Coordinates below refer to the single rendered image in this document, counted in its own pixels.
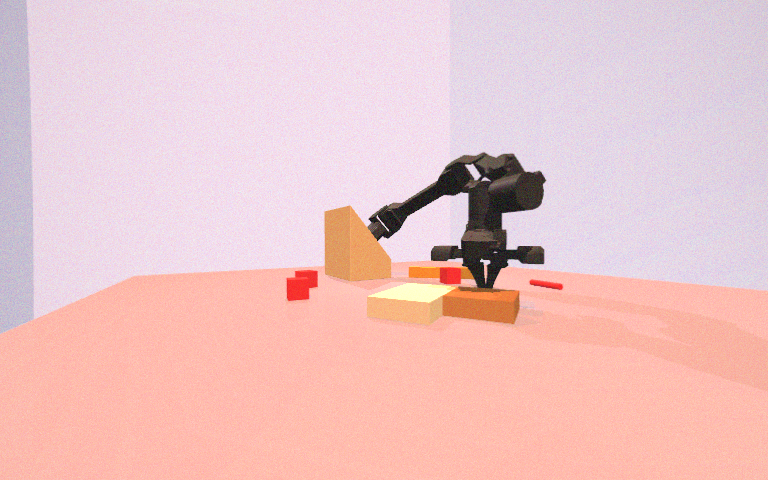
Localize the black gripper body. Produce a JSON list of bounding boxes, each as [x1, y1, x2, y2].
[[431, 214, 545, 265]]

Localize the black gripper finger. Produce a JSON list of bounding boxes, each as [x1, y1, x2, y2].
[[462, 262, 485, 288], [485, 263, 508, 289]]

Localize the red cube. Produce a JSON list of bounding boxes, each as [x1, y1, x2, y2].
[[287, 277, 309, 301], [295, 270, 318, 288], [440, 267, 461, 284]]

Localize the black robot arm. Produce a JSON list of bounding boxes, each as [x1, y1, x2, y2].
[[367, 152, 546, 260]]

